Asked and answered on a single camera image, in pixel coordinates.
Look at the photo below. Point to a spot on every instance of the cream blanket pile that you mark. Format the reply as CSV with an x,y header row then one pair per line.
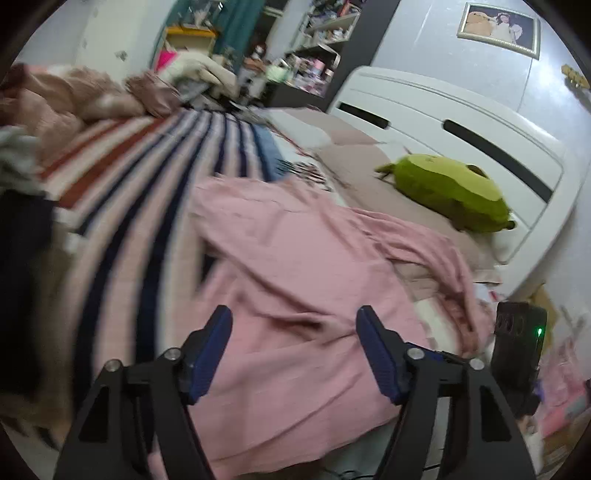
x,y
201,69

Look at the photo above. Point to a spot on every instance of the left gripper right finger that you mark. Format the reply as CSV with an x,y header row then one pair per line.
x,y
443,399

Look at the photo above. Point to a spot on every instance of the beige pillow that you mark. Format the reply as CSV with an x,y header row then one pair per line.
x,y
350,157

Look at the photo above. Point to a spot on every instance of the framed wall photo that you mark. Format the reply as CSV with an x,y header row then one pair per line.
x,y
501,27

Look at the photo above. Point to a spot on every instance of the green avocado plush toy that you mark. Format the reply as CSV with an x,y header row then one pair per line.
x,y
462,193

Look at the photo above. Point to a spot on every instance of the teal curtain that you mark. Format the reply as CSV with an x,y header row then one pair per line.
x,y
231,21

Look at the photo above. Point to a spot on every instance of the pink knit sweater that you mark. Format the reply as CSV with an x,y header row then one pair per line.
x,y
294,267

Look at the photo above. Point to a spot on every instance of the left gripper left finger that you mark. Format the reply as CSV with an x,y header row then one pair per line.
x,y
131,409

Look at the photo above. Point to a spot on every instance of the dark bookshelf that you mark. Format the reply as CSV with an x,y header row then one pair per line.
x,y
342,58

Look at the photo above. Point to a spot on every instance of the white door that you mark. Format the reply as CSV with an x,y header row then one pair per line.
x,y
120,36

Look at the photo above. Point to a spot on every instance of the striped bed blanket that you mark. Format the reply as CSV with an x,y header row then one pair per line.
x,y
134,257

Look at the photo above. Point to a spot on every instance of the yellow shelf unit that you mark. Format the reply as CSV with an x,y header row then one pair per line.
x,y
191,39

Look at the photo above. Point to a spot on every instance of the beige pink duvet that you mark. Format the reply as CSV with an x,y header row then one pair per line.
x,y
55,105

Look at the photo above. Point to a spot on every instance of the pink satin pillow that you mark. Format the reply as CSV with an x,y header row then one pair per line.
x,y
158,98

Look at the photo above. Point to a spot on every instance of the yellow guitar headstock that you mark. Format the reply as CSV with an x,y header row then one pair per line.
x,y
574,77

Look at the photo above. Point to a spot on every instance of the white bed headboard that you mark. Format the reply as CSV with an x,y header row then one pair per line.
x,y
537,175

